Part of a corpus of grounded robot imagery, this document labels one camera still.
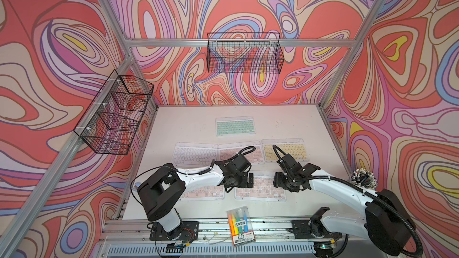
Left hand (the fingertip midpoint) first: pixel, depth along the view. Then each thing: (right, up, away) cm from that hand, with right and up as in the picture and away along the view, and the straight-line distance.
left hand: (249, 185), depth 84 cm
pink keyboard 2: (+7, -2, +1) cm, 7 cm away
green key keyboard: (-6, +28, +26) cm, 39 cm away
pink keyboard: (-20, -4, 0) cm, 21 cm away
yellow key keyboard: (+28, +16, +15) cm, 36 cm away
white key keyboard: (-29, +12, +12) cm, 34 cm away
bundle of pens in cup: (+46, +7, -11) cm, 48 cm away
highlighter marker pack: (-5, -14, -10) cm, 17 cm away
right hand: (+15, -2, 0) cm, 15 cm away
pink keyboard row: (-11, +14, +14) cm, 23 cm away
